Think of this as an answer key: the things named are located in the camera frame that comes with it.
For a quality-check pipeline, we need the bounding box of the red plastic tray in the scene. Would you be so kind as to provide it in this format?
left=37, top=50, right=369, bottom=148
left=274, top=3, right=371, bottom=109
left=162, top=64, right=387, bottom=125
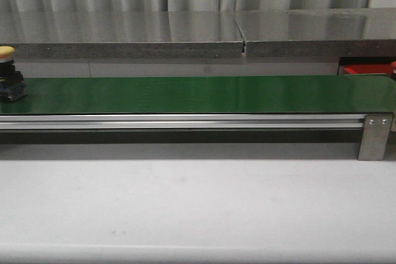
left=343, top=64, right=394, bottom=76

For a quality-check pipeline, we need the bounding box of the green conveyor belt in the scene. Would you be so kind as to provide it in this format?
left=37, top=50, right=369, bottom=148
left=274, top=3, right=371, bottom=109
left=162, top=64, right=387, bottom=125
left=1, top=75, right=395, bottom=115

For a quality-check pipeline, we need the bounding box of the grey stone counter slab left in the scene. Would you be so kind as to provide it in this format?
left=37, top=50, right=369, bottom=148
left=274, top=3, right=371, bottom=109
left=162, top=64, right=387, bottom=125
left=1, top=11, right=244, bottom=60

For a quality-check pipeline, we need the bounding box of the steel conveyor support bracket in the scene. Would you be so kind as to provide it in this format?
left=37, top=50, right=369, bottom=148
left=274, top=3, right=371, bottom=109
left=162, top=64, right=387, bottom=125
left=358, top=114, right=394, bottom=161

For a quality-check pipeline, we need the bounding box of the red mushroom push button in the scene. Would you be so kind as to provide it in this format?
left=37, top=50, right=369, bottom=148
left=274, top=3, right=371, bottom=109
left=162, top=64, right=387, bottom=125
left=391, top=61, right=396, bottom=80

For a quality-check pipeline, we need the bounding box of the grey stone counter slab right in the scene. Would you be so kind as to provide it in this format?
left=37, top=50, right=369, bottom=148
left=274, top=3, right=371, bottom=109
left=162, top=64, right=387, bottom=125
left=235, top=7, right=395, bottom=58

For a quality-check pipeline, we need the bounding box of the aluminium conveyor side rail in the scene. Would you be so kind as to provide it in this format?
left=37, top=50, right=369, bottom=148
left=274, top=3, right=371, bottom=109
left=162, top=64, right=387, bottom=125
left=1, top=114, right=366, bottom=130

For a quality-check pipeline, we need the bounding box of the grey stone counter slab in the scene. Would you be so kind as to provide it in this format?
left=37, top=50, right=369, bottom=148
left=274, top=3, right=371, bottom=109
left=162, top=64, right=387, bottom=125
left=1, top=11, right=244, bottom=60
left=235, top=7, right=395, bottom=58

